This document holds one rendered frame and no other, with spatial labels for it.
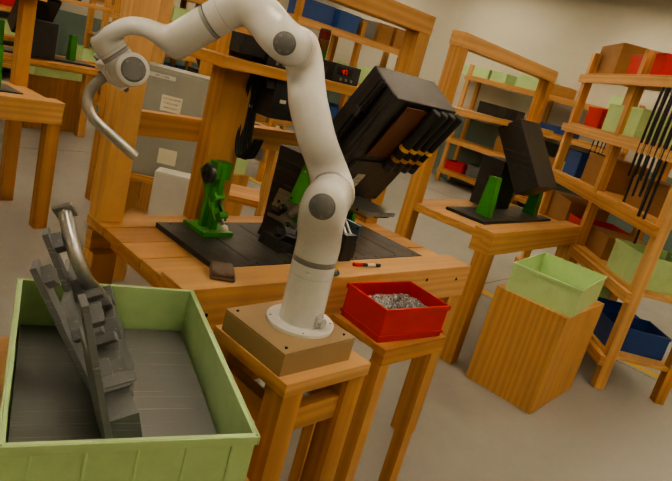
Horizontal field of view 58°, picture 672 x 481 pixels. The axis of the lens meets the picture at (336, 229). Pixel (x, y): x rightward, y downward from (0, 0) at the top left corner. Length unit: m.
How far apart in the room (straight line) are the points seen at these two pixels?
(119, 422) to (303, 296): 0.61
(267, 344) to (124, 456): 0.58
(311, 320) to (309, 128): 0.51
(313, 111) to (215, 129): 0.93
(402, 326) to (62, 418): 1.13
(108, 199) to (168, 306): 0.73
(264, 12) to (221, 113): 0.92
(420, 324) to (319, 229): 0.73
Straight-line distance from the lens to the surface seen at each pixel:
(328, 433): 1.83
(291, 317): 1.65
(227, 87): 2.39
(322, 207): 1.47
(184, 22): 1.62
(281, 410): 1.59
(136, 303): 1.64
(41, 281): 1.25
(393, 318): 2.01
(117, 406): 1.25
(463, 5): 12.82
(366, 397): 2.09
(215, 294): 1.87
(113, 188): 2.28
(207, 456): 1.15
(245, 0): 1.57
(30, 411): 1.35
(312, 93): 1.54
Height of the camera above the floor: 1.62
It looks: 15 degrees down
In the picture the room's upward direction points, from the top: 15 degrees clockwise
